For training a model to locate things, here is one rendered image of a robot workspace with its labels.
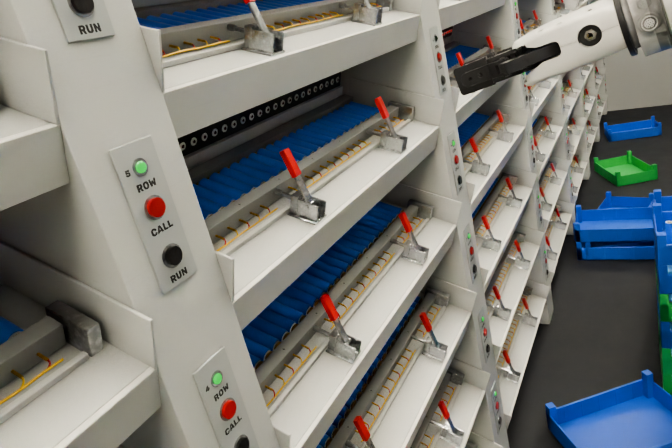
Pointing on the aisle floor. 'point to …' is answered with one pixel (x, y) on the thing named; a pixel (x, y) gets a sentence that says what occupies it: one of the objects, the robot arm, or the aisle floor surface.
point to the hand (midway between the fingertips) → (478, 73)
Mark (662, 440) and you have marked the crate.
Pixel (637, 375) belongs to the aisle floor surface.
